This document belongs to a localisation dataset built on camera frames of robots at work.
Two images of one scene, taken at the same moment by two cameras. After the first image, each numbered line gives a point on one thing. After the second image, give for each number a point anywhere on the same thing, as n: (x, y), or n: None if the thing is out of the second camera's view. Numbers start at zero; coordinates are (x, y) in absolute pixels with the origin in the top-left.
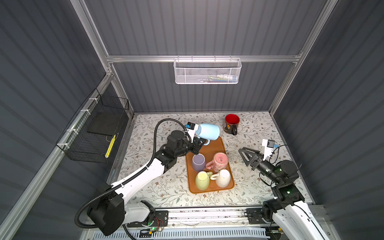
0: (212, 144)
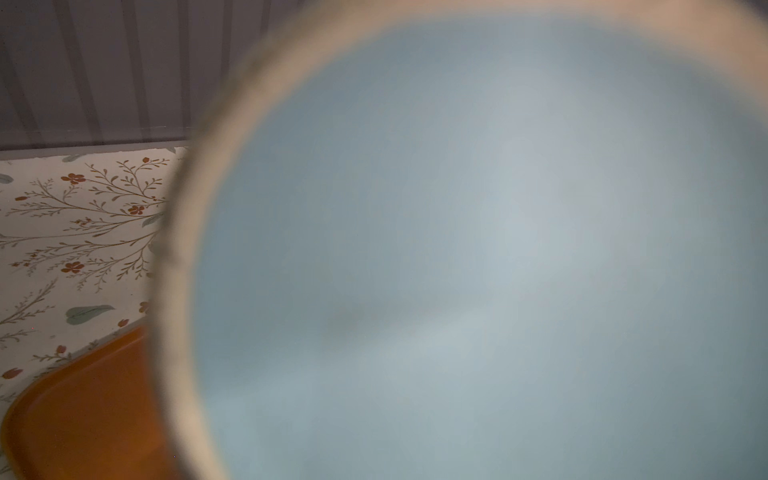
0: (95, 417)
